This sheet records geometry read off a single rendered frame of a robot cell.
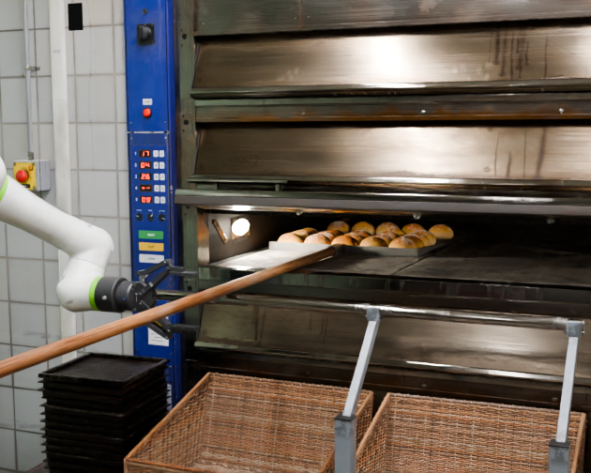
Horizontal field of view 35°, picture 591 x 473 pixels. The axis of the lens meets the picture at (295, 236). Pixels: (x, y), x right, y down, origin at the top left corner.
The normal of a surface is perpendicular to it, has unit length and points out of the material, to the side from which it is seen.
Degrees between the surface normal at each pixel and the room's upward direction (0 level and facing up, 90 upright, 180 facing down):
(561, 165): 70
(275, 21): 85
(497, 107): 90
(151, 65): 90
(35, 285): 90
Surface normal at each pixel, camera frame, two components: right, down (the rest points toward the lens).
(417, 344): -0.37, -0.23
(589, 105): -0.39, 0.11
